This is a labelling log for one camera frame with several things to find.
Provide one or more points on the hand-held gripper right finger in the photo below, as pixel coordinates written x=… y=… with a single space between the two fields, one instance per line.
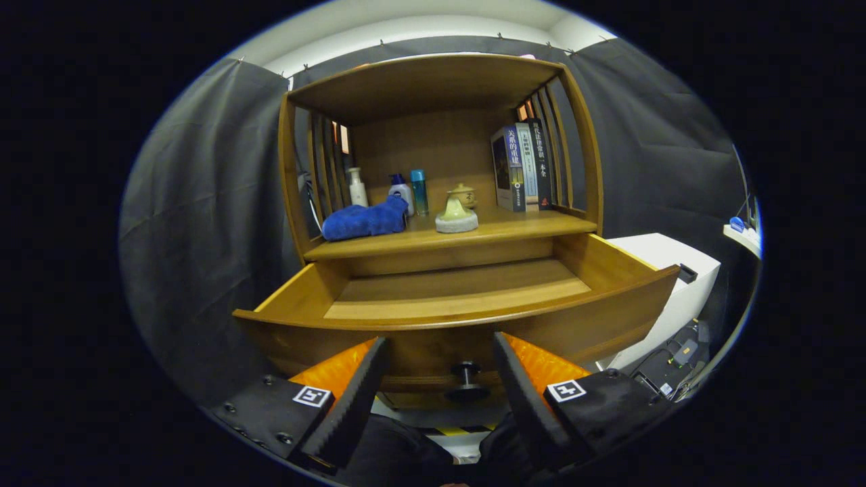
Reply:
x=531 y=412

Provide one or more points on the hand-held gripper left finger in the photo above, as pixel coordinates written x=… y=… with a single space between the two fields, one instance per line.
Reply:
x=352 y=412

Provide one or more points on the wooden drawer with black knob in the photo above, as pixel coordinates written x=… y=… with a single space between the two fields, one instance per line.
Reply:
x=440 y=291

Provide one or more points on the white side cabinet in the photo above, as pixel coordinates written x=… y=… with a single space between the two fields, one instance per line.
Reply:
x=670 y=304

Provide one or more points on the wooden countertop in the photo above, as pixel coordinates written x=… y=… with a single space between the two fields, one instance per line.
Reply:
x=514 y=226

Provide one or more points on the wooden cabinet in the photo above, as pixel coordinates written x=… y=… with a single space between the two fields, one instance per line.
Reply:
x=419 y=88

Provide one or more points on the black computer tower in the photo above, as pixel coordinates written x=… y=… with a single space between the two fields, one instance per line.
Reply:
x=666 y=368

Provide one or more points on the blue towel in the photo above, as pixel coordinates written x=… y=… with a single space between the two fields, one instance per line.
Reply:
x=358 y=222

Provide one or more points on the white pump bottle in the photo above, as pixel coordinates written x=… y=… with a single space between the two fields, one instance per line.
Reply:
x=357 y=195

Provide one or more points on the white bottle with blue cap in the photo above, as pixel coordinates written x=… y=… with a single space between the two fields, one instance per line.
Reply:
x=402 y=193

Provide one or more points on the beige lidded teacup with saucer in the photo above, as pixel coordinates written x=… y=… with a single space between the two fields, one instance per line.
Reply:
x=465 y=196

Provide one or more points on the teal blue bottle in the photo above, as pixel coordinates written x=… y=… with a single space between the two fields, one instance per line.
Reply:
x=419 y=193

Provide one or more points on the book with pale spine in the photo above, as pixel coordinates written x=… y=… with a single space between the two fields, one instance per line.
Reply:
x=530 y=162

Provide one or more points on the book with black spine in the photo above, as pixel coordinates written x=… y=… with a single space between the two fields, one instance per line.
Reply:
x=543 y=162

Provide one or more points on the book with blue spine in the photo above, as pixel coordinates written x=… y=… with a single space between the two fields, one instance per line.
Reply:
x=514 y=162

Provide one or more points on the small blue object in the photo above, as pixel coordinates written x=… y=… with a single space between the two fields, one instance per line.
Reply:
x=737 y=224

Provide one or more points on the white wall shelf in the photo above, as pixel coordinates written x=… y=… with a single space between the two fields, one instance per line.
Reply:
x=744 y=242

